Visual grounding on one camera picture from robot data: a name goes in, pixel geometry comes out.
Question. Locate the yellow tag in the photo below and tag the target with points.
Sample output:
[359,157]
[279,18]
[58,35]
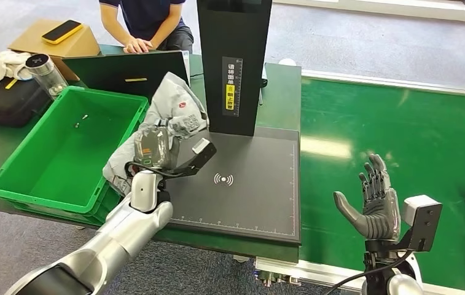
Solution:
[10,84]

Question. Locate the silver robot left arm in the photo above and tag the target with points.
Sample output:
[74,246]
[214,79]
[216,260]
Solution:
[126,232]

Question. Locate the green conveyor belt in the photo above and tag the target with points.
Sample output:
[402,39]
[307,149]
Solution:
[419,130]

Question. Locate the person's right forearm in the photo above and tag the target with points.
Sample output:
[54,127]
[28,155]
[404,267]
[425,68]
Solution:
[115,26]

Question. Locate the green plastic basket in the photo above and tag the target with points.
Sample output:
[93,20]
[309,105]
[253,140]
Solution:
[61,163]

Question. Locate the white round knob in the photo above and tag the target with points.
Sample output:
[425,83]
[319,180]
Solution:
[287,62]

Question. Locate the black laptop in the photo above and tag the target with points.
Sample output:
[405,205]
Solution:
[110,67]

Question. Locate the white cloth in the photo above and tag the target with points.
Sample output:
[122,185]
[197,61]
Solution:
[2,65]

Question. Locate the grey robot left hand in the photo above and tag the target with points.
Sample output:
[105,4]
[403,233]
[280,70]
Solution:
[155,146]

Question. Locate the phone in yellow case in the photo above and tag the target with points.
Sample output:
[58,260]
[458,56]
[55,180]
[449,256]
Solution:
[61,31]

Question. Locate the white red-printed plastic mailer package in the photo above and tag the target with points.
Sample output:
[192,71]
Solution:
[175,102]

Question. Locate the white floor ledge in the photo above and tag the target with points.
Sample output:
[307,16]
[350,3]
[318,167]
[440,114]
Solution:
[378,9]

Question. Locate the person's left forearm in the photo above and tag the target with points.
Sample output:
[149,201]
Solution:
[169,26]

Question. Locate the person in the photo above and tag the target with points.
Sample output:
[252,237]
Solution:
[146,16]

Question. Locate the black zip case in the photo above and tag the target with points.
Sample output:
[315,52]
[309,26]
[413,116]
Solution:
[4,104]

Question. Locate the person's right hand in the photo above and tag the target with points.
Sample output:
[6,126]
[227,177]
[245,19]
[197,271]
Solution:
[136,45]

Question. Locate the person's left hand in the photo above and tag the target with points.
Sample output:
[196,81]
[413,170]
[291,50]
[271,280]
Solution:
[154,44]

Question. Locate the black weighing device with column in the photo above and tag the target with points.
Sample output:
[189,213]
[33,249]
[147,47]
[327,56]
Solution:
[248,195]

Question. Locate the clear bottle with black lid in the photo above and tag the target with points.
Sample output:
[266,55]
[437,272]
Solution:
[49,77]

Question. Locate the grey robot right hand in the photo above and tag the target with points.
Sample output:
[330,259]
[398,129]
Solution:
[378,216]

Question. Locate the aluminium conveyor rail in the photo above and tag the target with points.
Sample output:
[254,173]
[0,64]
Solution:
[399,83]
[289,272]

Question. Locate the brown cardboard box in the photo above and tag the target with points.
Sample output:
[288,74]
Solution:
[79,44]

